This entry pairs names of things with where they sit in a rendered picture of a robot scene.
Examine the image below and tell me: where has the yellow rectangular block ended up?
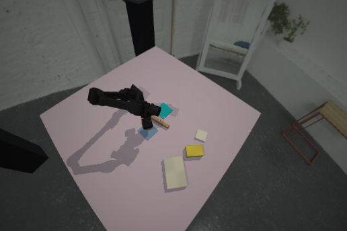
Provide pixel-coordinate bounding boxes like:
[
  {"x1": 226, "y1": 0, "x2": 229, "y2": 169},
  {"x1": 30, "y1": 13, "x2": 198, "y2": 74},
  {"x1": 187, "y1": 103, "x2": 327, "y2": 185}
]
[{"x1": 186, "y1": 145, "x2": 204, "y2": 158}]

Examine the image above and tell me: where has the tan wooden plank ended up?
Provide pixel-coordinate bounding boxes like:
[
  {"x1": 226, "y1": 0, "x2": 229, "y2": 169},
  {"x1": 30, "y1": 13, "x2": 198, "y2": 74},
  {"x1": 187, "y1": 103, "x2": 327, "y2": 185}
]
[{"x1": 151, "y1": 115, "x2": 169, "y2": 129}]

